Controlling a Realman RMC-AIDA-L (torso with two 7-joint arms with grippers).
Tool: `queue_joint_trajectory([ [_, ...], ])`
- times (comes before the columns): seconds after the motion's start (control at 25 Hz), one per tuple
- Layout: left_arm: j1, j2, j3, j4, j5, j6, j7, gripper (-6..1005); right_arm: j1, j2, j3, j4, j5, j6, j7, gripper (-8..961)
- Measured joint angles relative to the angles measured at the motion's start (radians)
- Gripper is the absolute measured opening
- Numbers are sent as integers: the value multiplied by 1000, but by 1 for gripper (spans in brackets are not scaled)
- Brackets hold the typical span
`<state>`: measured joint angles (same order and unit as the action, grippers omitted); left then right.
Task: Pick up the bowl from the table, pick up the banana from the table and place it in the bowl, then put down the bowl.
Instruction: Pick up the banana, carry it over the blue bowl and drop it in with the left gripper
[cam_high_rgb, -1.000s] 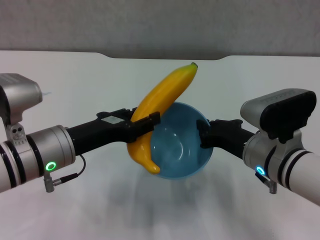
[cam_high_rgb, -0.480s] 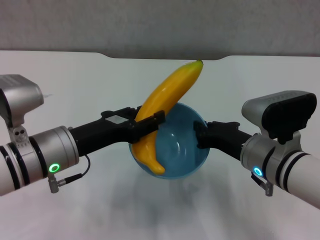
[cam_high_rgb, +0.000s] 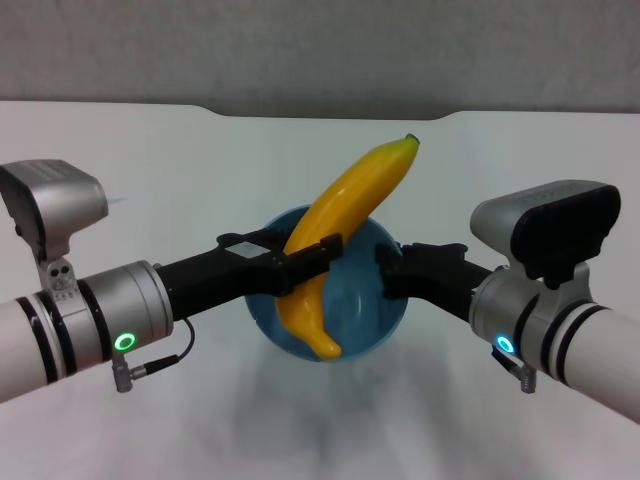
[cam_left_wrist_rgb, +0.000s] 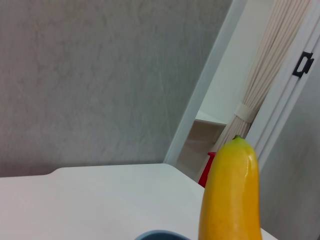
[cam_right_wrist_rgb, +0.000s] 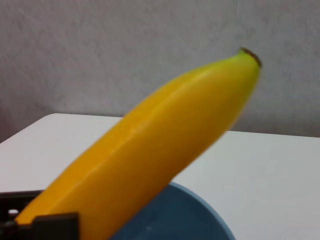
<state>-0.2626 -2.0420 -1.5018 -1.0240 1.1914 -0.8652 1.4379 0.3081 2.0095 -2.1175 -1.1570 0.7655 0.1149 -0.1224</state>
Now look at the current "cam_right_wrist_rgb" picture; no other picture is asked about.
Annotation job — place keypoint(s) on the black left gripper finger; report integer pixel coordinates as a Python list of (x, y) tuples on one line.
[(57, 227), (15, 200)]

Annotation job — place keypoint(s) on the blue plastic bowl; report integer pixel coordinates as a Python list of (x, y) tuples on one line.
[(175, 215)]

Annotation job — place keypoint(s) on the yellow plastic banana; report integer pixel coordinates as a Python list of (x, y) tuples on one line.
[(150, 150)]

